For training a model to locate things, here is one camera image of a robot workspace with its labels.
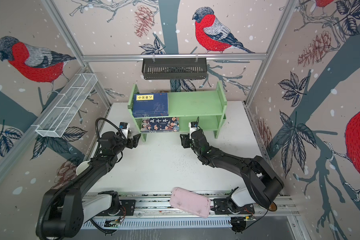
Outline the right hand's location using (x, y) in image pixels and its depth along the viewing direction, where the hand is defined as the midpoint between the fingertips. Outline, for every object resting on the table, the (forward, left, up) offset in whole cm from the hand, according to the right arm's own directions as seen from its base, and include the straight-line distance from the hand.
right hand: (182, 136), depth 86 cm
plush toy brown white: (-32, -46, -12) cm, 57 cm away
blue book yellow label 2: (+1, +17, +17) cm, 24 cm away
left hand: (-1, +29, +4) cm, 29 cm away
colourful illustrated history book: (+6, +14, +2) cm, 16 cm away
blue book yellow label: (+8, +17, +19) cm, 27 cm away
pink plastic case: (-32, -5, -11) cm, 34 cm away
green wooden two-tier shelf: (+10, -14, +14) cm, 22 cm away
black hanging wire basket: (+46, +7, +17) cm, 49 cm away
